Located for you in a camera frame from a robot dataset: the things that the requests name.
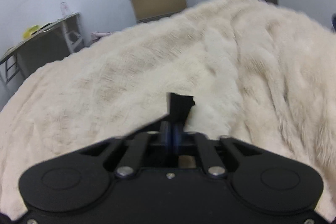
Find blue and black garment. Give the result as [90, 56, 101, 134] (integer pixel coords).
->
[167, 93, 195, 132]

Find grey folding table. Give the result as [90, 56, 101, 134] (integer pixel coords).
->
[1, 12, 85, 85]

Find cream fluffy blanket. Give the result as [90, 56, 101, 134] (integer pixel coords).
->
[1, 0, 335, 220]

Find yellow object on table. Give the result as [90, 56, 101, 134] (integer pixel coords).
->
[22, 25, 40, 40]

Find clear plastic bottle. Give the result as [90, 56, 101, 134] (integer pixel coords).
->
[60, 0, 70, 18]

